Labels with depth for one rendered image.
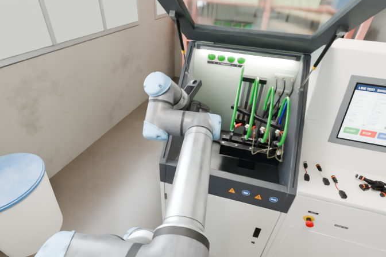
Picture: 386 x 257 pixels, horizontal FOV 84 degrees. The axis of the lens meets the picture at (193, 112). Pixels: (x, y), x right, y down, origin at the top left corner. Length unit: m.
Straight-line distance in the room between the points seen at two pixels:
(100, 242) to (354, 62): 1.16
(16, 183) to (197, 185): 1.54
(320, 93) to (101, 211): 1.93
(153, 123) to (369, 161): 1.14
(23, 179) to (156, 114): 1.37
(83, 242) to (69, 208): 1.98
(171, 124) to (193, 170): 0.18
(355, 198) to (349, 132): 0.30
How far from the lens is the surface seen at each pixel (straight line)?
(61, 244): 0.40
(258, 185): 1.15
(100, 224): 2.18
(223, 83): 1.42
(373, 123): 1.33
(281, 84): 1.41
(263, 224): 1.40
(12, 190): 1.81
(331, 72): 1.20
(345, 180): 1.34
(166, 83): 0.61
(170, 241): 0.37
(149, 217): 2.12
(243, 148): 1.27
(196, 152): 0.48
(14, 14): 2.10
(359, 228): 1.41
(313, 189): 1.21
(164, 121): 0.59
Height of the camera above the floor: 1.81
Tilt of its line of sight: 34 degrees down
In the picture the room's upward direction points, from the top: 3 degrees clockwise
